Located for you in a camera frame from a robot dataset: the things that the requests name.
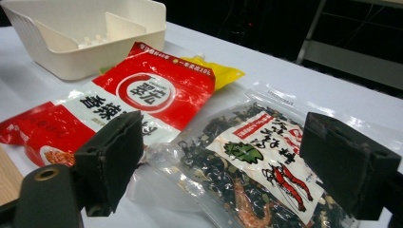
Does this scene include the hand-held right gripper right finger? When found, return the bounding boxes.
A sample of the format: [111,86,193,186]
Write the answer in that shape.
[299,111,403,220]

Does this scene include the clear dried seaweed shrimp packet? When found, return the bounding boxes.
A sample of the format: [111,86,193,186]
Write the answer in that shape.
[126,80,403,228]

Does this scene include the white table mat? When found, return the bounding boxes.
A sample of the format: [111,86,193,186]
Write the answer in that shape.
[0,22,403,228]

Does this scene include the white plastic divided basket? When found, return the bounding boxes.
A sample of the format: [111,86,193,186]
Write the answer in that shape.
[0,0,168,82]

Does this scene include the wooden table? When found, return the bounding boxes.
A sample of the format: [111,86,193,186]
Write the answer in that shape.
[0,146,25,207]

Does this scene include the white metal table frame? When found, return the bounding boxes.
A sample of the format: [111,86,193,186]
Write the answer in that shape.
[296,0,403,91]

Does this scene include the red and white seasoning packet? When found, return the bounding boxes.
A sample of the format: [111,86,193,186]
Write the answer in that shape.
[0,41,217,169]

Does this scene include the yellow spouted pouch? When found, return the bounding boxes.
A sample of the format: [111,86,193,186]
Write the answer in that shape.
[180,55,246,93]

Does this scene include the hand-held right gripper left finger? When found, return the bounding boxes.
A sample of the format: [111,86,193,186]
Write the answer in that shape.
[73,109,144,218]

